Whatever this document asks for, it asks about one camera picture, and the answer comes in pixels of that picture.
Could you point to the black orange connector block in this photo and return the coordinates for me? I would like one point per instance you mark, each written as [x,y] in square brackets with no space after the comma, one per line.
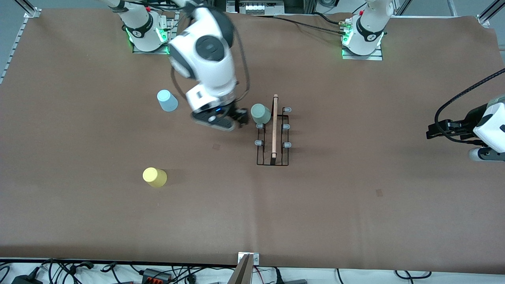
[156,276]

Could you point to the brown paper table cover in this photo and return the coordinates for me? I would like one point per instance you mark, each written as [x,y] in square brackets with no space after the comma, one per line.
[335,217]

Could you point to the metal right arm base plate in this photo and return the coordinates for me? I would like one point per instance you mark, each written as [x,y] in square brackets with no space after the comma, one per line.
[152,50]

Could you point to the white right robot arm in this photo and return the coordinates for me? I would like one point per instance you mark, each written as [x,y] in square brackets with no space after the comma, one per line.
[209,71]

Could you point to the aluminium camera pole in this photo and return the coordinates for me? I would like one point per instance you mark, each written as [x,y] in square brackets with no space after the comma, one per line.
[244,270]

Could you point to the black power adapter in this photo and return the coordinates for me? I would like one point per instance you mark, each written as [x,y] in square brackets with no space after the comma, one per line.
[27,279]

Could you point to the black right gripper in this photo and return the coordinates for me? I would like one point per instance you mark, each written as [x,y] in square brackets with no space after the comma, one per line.
[237,114]

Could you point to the aluminium frame rail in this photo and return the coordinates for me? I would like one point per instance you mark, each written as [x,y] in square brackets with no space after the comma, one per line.
[17,37]
[489,14]

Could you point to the sage green plastic cup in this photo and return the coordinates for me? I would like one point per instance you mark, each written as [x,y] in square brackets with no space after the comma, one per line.
[260,113]

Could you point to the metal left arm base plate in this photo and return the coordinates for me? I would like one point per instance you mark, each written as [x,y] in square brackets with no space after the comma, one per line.
[363,57]

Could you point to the grey socket strip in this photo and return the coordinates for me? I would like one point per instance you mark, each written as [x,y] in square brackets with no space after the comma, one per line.
[258,7]

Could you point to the yellow plastic cup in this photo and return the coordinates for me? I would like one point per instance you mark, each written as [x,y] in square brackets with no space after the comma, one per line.
[154,177]

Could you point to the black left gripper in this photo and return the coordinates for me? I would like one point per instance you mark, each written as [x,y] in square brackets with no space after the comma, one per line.
[460,129]

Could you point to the light blue plastic cup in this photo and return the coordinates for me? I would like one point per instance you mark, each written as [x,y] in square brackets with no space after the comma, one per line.
[167,100]

